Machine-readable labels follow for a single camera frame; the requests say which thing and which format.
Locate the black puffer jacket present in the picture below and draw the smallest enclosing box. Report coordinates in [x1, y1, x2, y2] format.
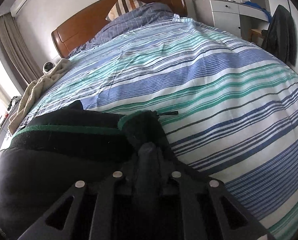
[0, 100, 205, 240]

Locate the white window side cabinet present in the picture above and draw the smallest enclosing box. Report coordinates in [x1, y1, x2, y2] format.
[0, 96, 21, 150]

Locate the striped blue green duvet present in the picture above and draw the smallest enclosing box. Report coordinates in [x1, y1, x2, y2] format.
[16, 16, 298, 239]

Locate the beige crumpled garment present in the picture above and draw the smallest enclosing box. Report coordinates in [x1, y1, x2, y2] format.
[8, 59, 72, 134]

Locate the small white fan heater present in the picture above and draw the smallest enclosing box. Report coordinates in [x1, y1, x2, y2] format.
[42, 62, 54, 74]

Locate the brown wooden headboard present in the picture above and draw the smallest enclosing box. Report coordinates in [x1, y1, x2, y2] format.
[51, 0, 188, 57]

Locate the chair with dark jacket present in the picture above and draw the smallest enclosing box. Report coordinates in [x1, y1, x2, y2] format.
[261, 5, 297, 66]

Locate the beige curtain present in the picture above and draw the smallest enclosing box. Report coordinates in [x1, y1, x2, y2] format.
[0, 12, 42, 84]

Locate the white desk with drawers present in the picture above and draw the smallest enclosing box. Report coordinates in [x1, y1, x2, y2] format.
[192, 0, 269, 40]

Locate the blue cloth on desk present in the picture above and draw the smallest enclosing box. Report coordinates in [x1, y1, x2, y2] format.
[244, 1, 272, 22]

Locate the blue checked pillow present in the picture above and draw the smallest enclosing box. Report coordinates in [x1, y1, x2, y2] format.
[66, 2, 174, 59]

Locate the striped brown white pillow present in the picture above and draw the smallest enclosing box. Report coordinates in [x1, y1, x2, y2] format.
[106, 0, 146, 22]

